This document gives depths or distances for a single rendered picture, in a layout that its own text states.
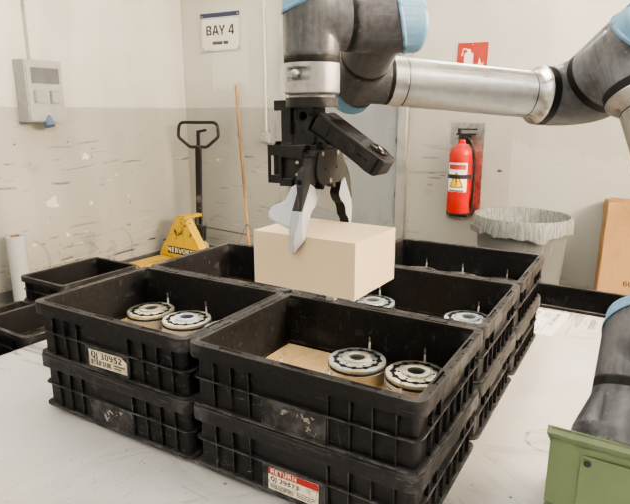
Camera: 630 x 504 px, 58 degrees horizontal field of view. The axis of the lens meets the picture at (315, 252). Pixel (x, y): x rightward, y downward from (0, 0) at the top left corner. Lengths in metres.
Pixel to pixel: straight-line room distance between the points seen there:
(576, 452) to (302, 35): 0.66
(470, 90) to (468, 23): 3.12
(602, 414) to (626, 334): 0.12
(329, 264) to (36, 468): 0.64
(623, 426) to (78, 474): 0.84
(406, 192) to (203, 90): 2.06
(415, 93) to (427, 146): 3.20
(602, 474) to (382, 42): 0.65
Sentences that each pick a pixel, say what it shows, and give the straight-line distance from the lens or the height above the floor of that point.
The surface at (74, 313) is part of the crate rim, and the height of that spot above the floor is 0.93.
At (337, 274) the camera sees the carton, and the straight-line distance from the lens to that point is 0.73.
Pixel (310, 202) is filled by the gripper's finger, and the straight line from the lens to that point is 0.75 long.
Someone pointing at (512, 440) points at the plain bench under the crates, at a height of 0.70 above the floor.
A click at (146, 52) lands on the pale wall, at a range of 5.10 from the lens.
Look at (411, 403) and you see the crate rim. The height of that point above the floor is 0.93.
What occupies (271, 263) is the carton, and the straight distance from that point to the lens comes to 0.79.
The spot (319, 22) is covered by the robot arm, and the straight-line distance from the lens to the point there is 0.77.
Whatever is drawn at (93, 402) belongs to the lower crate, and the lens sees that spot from 1.19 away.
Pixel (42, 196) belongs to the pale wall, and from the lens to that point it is 4.48.
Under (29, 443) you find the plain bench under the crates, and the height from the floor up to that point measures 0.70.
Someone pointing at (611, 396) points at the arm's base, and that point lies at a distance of 0.92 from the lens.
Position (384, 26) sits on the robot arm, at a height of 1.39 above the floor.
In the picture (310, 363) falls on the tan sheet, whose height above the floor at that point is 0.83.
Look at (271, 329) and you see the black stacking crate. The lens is 1.11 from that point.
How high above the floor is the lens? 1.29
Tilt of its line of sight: 14 degrees down
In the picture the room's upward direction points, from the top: straight up
